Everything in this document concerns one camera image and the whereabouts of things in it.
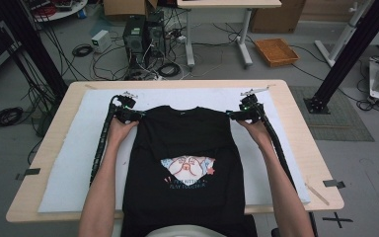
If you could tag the black aluminium frame post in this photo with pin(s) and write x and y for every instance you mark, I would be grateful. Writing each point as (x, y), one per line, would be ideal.
(36, 46)
(352, 52)

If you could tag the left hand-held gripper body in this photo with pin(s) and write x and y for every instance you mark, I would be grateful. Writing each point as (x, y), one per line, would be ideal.
(125, 103)

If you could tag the black sweatshirt with cat print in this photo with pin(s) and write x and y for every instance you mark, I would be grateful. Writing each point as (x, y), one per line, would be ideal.
(184, 131)

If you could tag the person's white clothing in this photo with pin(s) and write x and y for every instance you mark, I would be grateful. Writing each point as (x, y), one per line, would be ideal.
(184, 231)

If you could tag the person's dark clothing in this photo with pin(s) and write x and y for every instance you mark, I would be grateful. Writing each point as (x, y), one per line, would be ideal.
(243, 228)

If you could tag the white power strip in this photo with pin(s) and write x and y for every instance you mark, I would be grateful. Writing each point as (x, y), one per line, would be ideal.
(181, 38)

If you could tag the white table leg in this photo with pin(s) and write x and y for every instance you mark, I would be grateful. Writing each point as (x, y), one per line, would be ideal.
(118, 228)

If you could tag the thin wooden stick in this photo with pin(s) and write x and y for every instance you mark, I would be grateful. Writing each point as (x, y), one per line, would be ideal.
(317, 195)

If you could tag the black computer tower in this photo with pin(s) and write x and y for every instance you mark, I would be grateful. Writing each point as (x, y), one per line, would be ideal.
(134, 36)
(156, 34)

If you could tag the person's right hand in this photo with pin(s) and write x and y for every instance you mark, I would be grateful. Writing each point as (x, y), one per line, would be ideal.
(258, 133)

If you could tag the round white table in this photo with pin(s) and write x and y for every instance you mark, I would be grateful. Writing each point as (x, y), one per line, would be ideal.
(62, 11)

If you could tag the grey floor mat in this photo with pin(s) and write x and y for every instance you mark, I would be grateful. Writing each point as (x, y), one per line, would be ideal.
(339, 125)

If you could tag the cardboard box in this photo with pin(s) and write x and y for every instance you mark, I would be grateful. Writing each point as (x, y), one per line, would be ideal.
(276, 16)
(125, 8)

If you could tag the white metal stand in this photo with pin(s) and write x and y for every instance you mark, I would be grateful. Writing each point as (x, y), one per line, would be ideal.
(342, 38)

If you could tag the white desk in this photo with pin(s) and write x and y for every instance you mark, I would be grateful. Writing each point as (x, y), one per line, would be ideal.
(227, 3)

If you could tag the person's left hand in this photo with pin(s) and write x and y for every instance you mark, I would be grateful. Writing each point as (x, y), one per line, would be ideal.
(120, 133)

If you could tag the white power supply box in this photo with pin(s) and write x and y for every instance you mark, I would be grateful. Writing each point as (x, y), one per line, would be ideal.
(100, 41)

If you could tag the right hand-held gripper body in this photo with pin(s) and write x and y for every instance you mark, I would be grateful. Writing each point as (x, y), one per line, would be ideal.
(251, 108)

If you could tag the orange wicker tray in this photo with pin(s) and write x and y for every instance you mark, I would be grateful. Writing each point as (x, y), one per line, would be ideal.
(276, 52)

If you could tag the white foam mat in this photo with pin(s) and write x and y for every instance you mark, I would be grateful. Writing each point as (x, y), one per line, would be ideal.
(79, 148)

